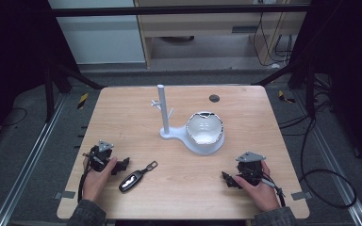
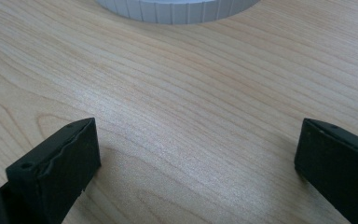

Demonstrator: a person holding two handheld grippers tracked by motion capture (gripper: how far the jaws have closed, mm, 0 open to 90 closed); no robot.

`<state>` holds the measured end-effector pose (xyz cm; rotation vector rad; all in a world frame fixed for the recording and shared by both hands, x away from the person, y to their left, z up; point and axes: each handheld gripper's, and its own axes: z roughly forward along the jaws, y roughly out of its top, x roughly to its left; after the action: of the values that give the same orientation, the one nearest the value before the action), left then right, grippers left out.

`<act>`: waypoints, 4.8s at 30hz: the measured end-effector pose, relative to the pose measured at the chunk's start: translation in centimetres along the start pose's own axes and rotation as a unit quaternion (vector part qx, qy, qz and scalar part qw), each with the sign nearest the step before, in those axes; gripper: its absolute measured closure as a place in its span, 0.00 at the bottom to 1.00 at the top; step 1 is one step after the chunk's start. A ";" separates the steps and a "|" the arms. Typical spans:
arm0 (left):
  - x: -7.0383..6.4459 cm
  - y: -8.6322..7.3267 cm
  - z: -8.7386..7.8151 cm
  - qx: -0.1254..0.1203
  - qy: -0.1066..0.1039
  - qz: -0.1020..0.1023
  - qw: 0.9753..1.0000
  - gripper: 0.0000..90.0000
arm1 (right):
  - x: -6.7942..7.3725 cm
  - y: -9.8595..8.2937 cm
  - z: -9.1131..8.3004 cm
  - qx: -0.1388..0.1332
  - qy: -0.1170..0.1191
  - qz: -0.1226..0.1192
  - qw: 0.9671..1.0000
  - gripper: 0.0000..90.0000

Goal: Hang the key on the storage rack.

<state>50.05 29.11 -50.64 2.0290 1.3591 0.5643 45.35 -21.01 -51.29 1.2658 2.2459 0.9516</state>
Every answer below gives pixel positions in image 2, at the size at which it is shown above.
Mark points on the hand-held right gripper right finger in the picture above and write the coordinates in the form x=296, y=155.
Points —
x=338, y=168

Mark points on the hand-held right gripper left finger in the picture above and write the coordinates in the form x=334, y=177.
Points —
x=59, y=174

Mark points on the white ribbed round container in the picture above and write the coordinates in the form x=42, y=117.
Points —
x=177, y=9

